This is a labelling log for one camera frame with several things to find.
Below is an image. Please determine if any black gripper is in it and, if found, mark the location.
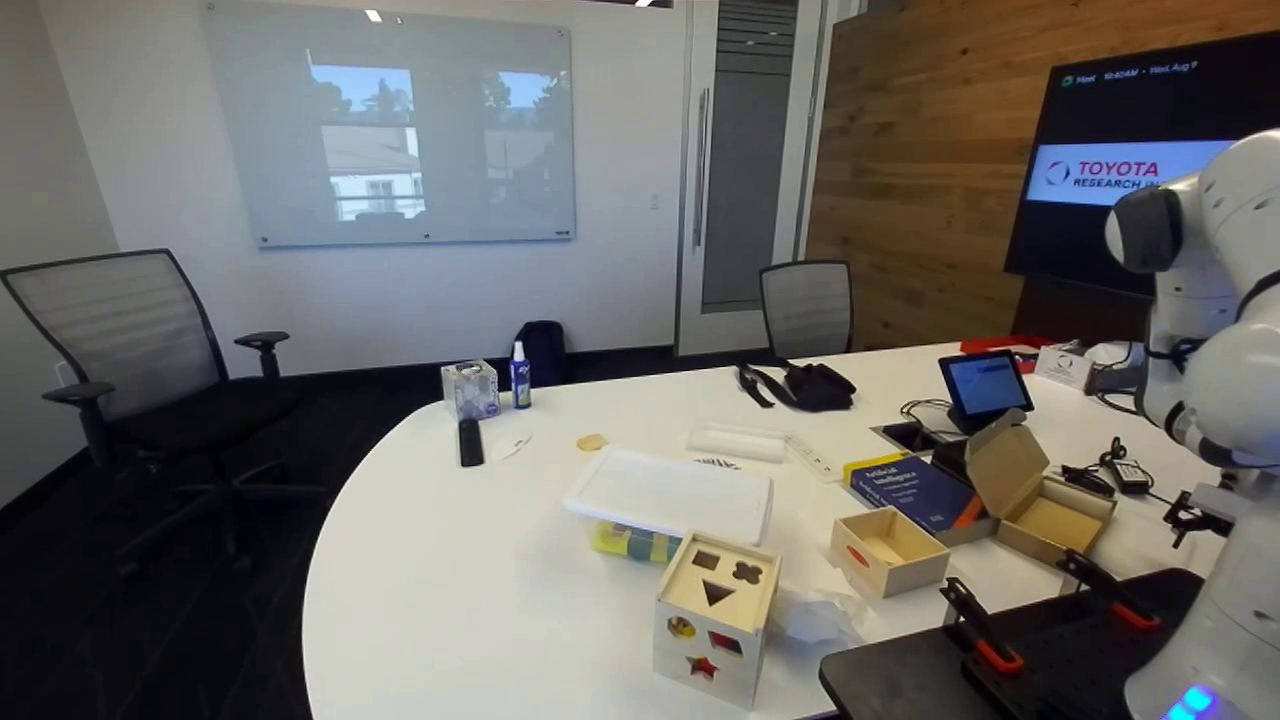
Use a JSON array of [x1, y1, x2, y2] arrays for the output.
[[1158, 486, 1241, 551]]

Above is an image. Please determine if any brown cardboard box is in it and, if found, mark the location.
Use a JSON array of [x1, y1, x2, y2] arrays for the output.
[[959, 410, 1120, 570]]

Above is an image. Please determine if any small open wooden box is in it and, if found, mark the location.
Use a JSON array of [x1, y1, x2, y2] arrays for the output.
[[828, 503, 955, 602]]

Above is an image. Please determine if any yellow green block box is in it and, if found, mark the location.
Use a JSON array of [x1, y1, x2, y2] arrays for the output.
[[582, 515, 689, 570]]

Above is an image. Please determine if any clear tissue box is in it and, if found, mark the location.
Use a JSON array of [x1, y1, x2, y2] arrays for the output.
[[437, 358, 504, 423]]

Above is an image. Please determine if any black orange clamp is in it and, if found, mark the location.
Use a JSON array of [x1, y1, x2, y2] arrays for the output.
[[1054, 543, 1163, 639], [936, 574, 1027, 679]]

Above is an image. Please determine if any white grey device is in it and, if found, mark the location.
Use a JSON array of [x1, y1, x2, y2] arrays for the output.
[[1036, 336, 1152, 402]]

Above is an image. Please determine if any black tablet on stand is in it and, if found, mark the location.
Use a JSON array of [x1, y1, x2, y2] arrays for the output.
[[936, 349, 1038, 441]]

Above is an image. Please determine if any red flat object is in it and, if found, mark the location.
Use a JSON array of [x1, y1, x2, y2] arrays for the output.
[[955, 332, 1050, 364]]

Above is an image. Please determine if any blue book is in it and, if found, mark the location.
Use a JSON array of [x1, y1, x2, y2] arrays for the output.
[[847, 455, 981, 539]]

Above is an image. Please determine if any yellow flat pad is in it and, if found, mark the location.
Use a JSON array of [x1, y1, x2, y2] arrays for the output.
[[839, 447, 913, 486]]

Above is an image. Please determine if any white plastic bag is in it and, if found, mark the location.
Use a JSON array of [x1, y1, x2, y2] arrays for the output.
[[769, 565, 873, 651]]

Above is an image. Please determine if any black office chair back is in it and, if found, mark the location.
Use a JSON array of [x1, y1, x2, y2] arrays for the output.
[[757, 258, 861, 364]]

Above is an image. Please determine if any white rolled sheet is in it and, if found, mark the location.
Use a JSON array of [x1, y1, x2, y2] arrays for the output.
[[683, 423, 793, 470]]

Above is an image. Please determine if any wooden shape sorter cube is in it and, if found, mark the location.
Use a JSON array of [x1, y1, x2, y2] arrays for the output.
[[649, 527, 785, 711]]

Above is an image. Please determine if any white paper stack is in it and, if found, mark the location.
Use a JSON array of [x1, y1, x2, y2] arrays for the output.
[[561, 443, 781, 550]]

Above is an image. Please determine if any frosted glass door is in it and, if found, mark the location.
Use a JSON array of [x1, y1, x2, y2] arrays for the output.
[[670, 0, 830, 361]]

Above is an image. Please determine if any black backpack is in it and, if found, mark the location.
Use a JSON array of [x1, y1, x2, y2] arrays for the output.
[[507, 316, 572, 394]]

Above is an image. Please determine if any blue spray bottle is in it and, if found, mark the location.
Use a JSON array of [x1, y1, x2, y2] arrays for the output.
[[507, 336, 535, 413]]

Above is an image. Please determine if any black remote control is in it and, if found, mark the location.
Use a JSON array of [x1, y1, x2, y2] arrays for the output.
[[456, 413, 488, 472]]

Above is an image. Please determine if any glass whiteboard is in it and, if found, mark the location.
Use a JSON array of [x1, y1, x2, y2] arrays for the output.
[[202, 6, 580, 258]]

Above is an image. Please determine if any black mesh office chair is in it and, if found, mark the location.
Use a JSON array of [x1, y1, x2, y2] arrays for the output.
[[0, 246, 304, 574]]

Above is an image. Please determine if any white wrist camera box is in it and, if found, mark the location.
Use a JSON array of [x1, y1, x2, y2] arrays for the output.
[[1191, 480, 1261, 527]]

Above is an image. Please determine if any black power adapter with cable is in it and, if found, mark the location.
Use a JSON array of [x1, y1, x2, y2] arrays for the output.
[[1061, 432, 1158, 500]]

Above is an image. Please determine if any black cable loop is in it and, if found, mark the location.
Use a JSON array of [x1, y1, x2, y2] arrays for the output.
[[1093, 386, 1158, 423]]

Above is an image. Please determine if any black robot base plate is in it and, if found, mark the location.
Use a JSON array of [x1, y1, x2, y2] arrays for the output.
[[815, 565, 1208, 720]]

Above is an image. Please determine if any black strap bag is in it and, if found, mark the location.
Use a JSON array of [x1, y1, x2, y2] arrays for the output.
[[730, 358, 861, 418]]

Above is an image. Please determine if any wall television screen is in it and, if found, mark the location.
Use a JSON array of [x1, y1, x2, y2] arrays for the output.
[[1005, 28, 1280, 314]]

